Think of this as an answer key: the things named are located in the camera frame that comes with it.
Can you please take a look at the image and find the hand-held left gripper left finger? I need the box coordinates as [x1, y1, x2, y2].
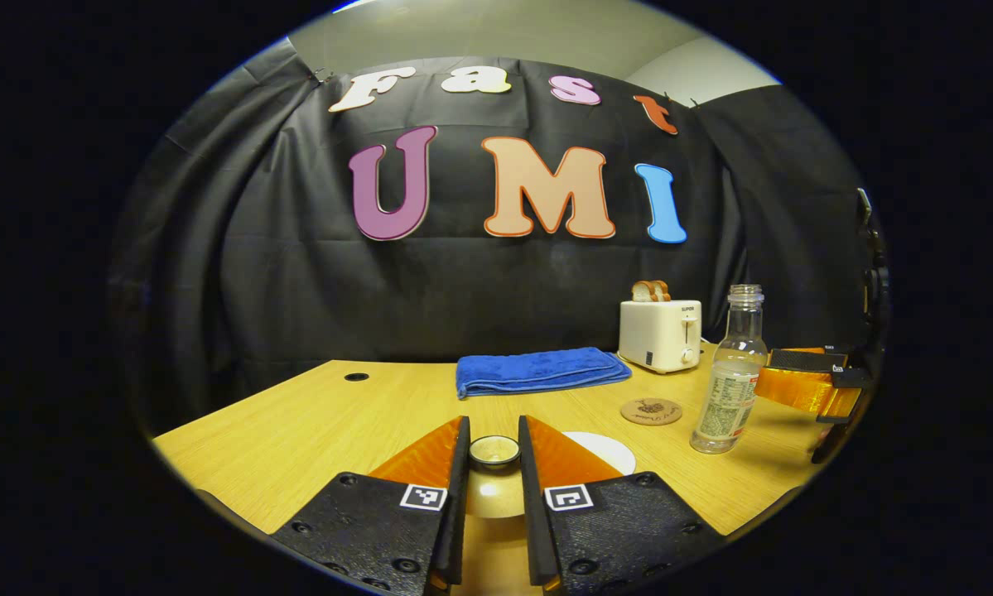
[268, 416, 472, 596]

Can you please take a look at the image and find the round cork coaster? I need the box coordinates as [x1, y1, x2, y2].
[620, 397, 683, 427]

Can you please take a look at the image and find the white toaster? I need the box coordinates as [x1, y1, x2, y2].
[618, 299, 703, 375]

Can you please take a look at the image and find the beige ceramic teacup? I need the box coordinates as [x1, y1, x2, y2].
[561, 430, 637, 478]

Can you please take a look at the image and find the beige ceramic teacup lid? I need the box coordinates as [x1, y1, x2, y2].
[463, 435, 530, 520]

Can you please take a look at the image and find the black backdrop cloth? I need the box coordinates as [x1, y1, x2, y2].
[107, 37, 890, 435]

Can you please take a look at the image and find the clear plastic water bottle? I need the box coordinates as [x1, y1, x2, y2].
[690, 284, 769, 455]

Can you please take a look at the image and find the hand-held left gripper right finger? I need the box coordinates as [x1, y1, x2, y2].
[518, 415, 725, 596]

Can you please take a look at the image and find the folded blue towel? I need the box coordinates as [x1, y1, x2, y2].
[456, 347, 633, 400]

